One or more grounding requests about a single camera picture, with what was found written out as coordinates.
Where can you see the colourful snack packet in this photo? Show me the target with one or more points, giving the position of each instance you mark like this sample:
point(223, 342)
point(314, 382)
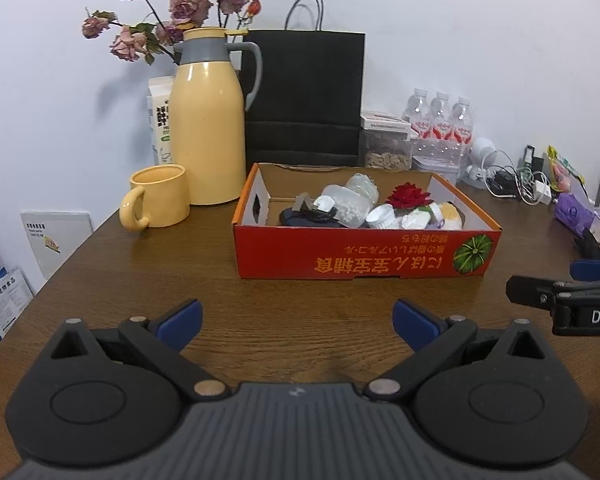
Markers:
point(562, 170)

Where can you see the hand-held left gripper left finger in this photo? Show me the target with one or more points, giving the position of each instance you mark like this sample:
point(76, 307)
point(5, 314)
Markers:
point(180, 320)

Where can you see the red cardboard box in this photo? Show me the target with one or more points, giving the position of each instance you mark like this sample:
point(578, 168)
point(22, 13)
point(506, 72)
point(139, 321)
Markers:
point(300, 255)

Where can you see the wooden block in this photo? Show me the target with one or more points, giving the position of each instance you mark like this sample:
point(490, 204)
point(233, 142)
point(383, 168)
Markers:
point(305, 202)

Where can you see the yellow and white plush toy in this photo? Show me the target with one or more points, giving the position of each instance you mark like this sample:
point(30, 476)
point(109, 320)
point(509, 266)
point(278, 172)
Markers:
point(450, 212)

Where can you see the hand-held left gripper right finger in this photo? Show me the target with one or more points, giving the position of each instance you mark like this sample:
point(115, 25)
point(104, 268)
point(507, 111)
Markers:
point(415, 322)

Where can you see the white security camera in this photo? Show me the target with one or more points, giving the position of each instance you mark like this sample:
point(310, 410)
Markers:
point(482, 147)

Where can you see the white milk carton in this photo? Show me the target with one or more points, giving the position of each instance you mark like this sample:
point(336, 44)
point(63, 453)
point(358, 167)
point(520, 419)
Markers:
point(160, 120)

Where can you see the yellow mug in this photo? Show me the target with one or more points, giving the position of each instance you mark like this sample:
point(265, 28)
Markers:
point(165, 195)

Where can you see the clear nut jar white lid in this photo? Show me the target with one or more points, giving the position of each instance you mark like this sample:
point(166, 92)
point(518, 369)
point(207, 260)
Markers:
point(385, 155)

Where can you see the white round disc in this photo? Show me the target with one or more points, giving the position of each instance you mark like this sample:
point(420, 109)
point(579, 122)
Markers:
point(324, 203)

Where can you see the translucent plastic container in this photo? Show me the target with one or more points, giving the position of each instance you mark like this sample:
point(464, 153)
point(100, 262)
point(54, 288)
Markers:
point(347, 207)

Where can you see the blue white printed box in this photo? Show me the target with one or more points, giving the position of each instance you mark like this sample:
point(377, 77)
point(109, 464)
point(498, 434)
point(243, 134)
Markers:
point(2, 305)

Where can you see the purple plastic packet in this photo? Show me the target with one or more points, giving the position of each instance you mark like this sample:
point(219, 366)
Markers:
point(572, 212)

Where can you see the red rose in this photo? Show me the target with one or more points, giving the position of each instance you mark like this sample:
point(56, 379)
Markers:
point(407, 195)

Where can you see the dried rose bouquet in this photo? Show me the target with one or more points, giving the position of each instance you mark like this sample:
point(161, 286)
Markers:
point(185, 7)

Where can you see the yellow thermos jug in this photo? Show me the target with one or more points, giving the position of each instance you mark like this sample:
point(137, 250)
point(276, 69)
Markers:
point(205, 125)

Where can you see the navy zip pouch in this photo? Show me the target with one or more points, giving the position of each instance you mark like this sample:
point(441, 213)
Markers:
point(300, 219)

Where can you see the white charger plug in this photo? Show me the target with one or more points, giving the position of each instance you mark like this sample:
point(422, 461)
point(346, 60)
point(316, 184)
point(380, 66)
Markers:
point(542, 193)

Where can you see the black paper bag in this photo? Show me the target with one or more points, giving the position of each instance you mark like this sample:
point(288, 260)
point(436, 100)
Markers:
point(305, 95)

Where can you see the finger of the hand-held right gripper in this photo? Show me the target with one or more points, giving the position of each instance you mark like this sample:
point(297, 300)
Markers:
point(595, 270)
point(527, 291)

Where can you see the clear water bottle red label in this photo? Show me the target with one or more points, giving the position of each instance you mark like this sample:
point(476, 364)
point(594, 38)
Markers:
point(439, 119)
point(416, 115)
point(461, 122)

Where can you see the clear plastic bag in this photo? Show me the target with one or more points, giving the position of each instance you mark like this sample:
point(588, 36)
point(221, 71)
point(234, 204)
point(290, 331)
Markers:
point(362, 185)

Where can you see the white ridged bottle cap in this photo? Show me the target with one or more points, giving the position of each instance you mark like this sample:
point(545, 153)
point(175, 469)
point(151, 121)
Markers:
point(380, 216)

